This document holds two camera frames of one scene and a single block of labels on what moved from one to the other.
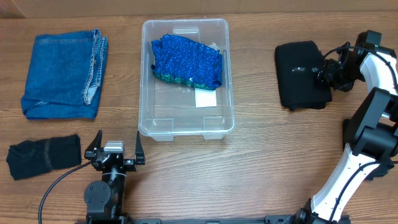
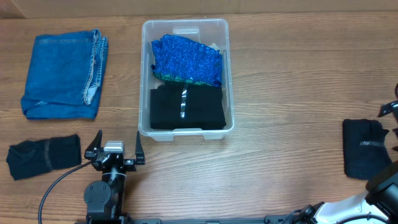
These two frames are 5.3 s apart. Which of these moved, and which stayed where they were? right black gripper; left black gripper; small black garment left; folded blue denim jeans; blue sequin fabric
Moved: right black gripper
Stayed: left black gripper; blue sequin fabric; small black garment left; folded blue denim jeans
